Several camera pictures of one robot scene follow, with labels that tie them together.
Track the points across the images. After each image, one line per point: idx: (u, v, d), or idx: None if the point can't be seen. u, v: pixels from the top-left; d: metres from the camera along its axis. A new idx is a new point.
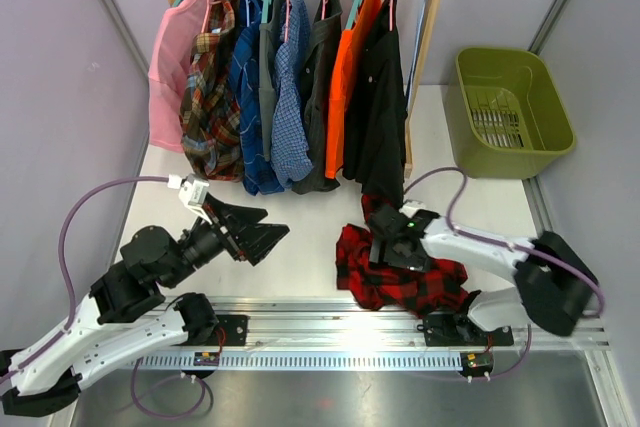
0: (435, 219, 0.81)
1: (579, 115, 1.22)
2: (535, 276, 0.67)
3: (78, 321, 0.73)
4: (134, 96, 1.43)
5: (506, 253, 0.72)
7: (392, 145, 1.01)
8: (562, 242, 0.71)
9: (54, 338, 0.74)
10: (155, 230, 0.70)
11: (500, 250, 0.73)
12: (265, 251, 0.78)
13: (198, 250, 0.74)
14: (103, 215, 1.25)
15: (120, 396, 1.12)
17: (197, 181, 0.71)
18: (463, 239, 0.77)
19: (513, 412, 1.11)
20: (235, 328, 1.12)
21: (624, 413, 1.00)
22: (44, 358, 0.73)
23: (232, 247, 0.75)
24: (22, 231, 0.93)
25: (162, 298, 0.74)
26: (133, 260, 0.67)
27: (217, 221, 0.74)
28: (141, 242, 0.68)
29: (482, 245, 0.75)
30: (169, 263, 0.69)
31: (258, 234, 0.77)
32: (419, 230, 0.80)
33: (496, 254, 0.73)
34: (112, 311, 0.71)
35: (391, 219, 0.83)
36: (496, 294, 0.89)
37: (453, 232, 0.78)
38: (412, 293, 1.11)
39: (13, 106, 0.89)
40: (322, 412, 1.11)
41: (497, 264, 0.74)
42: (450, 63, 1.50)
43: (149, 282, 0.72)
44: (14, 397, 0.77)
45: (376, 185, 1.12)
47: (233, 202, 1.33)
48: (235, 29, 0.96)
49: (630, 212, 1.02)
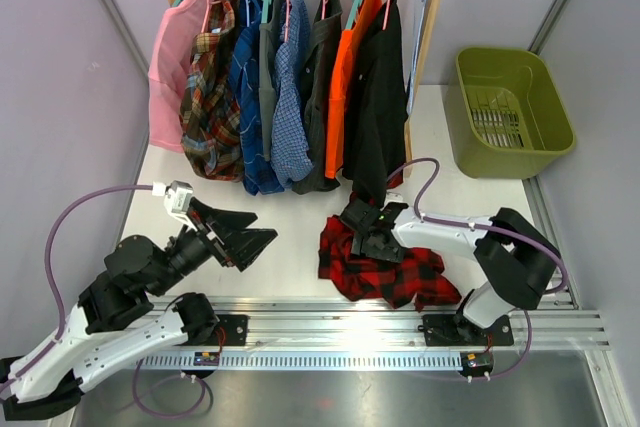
0: (402, 210, 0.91)
1: (580, 115, 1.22)
2: (497, 251, 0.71)
3: (69, 331, 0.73)
4: (134, 95, 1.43)
5: (468, 234, 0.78)
7: (370, 143, 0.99)
8: (521, 218, 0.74)
9: (48, 346, 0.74)
10: (138, 239, 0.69)
11: (462, 231, 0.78)
12: (252, 256, 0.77)
13: (185, 258, 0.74)
14: (102, 218, 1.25)
15: (120, 396, 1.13)
17: (181, 188, 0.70)
18: (429, 225, 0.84)
19: (513, 412, 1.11)
20: (235, 328, 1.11)
21: (625, 413, 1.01)
22: (40, 365, 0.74)
23: (220, 253, 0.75)
24: (22, 232, 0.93)
25: (150, 307, 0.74)
26: (117, 271, 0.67)
27: (202, 228, 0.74)
28: (126, 252, 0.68)
29: (446, 228, 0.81)
30: (154, 273, 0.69)
31: (245, 240, 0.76)
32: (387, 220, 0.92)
33: (458, 236, 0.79)
34: (99, 321, 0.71)
35: (362, 214, 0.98)
36: (483, 285, 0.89)
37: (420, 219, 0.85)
38: (388, 282, 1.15)
39: (13, 106, 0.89)
40: (322, 412, 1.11)
41: (461, 245, 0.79)
42: (450, 63, 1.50)
43: (135, 291, 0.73)
44: (13, 405, 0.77)
45: (358, 182, 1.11)
47: (233, 202, 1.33)
48: (235, 29, 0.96)
49: (630, 212, 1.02)
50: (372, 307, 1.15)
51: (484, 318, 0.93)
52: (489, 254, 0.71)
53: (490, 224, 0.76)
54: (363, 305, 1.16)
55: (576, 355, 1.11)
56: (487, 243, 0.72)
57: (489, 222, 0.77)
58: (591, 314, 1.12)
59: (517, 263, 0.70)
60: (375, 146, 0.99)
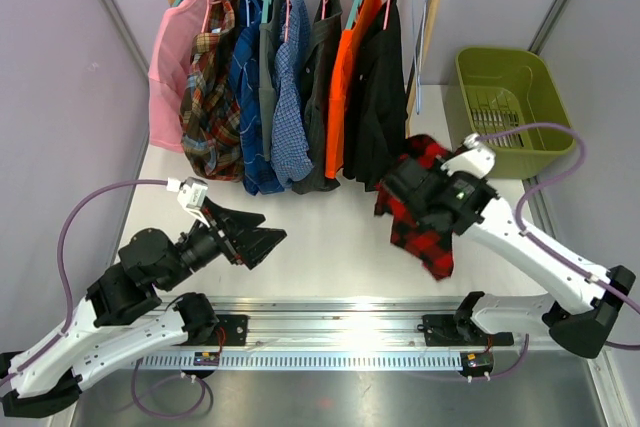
0: (491, 200, 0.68)
1: (579, 115, 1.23)
2: (609, 319, 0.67)
3: (76, 324, 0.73)
4: (135, 95, 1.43)
5: (582, 284, 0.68)
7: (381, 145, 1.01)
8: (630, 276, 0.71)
9: (52, 341, 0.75)
10: (154, 232, 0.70)
11: (577, 278, 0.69)
12: (262, 255, 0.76)
13: (195, 254, 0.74)
14: (103, 216, 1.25)
15: (120, 396, 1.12)
17: (196, 184, 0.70)
18: (529, 245, 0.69)
19: (513, 414, 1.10)
20: (235, 328, 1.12)
21: (625, 413, 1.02)
22: (42, 360, 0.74)
23: (230, 251, 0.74)
24: (22, 231, 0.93)
25: (159, 301, 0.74)
26: (130, 263, 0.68)
27: (214, 225, 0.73)
28: (140, 244, 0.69)
29: (554, 264, 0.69)
30: (167, 266, 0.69)
31: (255, 238, 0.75)
32: (467, 205, 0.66)
33: (569, 281, 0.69)
34: (109, 313, 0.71)
35: (418, 182, 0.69)
36: (511, 304, 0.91)
37: (520, 231, 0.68)
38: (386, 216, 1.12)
39: (13, 106, 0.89)
40: (322, 412, 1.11)
41: (563, 287, 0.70)
42: (450, 63, 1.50)
43: (146, 285, 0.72)
44: (14, 399, 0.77)
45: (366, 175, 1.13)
47: (233, 202, 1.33)
48: (235, 29, 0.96)
49: (629, 211, 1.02)
50: (373, 307, 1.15)
51: (491, 326, 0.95)
52: (602, 322, 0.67)
53: (607, 282, 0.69)
54: (365, 305, 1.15)
55: (576, 355, 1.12)
56: (605, 310, 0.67)
57: (607, 280, 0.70)
58: None
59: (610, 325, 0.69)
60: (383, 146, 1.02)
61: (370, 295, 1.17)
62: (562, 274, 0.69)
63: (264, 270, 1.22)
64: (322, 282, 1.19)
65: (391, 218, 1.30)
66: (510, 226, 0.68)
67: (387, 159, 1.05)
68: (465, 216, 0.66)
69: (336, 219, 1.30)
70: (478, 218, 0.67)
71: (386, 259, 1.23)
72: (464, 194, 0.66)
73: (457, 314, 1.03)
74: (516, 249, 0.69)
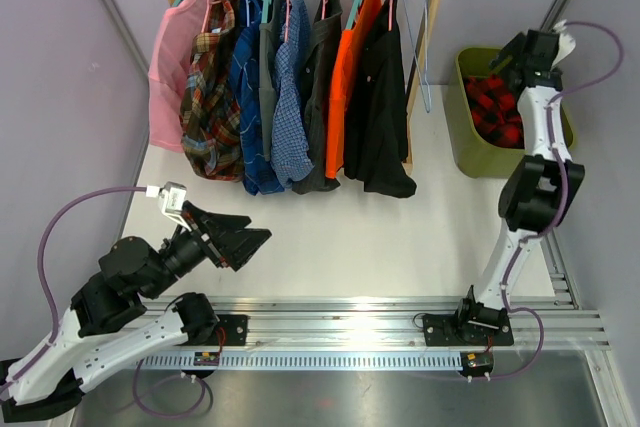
0: (551, 89, 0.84)
1: (579, 114, 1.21)
2: (530, 168, 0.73)
3: (63, 333, 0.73)
4: (135, 95, 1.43)
5: (542, 145, 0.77)
7: (391, 145, 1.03)
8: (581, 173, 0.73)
9: (41, 351, 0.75)
10: (134, 241, 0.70)
11: (544, 143, 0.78)
12: (247, 255, 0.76)
13: (179, 260, 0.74)
14: (102, 217, 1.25)
15: (121, 395, 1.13)
17: (175, 188, 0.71)
18: (540, 111, 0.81)
19: (513, 413, 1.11)
20: (235, 328, 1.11)
21: (624, 413, 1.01)
22: (36, 368, 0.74)
23: (214, 254, 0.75)
24: (20, 230, 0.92)
25: (143, 309, 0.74)
26: (112, 272, 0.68)
27: (196, 229, 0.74)
28: (120, 253, 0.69)
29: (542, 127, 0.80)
30: (149, 274, 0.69)
31: (237, 240, 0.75)
32: (535, 77, 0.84)
33: (539, 142, 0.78)
34: (92, 323, 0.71)
35: (537, 52, 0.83)
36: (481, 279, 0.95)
37: (544, 104, 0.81)
38: (487, 131, 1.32)
39: (14, 108, 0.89)
40: (322, 411, 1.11)
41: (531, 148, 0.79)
42: (451, 63, 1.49)
43: (129, 293, 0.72)
44: (12, 406, 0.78)
45: (369, 171, 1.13)
47: (233, 202, 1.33)
48: (235, 29, 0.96)
49: (631, 211, 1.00)
50: (373, 307, 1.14)
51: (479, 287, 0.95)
52: (525, 165, 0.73)
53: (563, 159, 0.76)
54: (365, 305, 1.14)
55: (577, 355, 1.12)
56: (539, 168, 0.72)
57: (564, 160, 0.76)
58: (591, 314, 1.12)
59: (535, 179, 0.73)
60: (393, 145, 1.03)
61: (369, 296, 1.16)
62: (538, 135, 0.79)
63: (264, 269, 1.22)
64: (323, 282, 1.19)
65: (392, 217, 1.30)
66: (542, 99, 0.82)
67: (394, 158, 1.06)
68: (526, 80, 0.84)
69: (336, 218, 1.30)
70: (530, 83, 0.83)
71: (387, 257, 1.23)
72: (539, 74, 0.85)
73: (464, 301, 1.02)
74: (531, 109, 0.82)
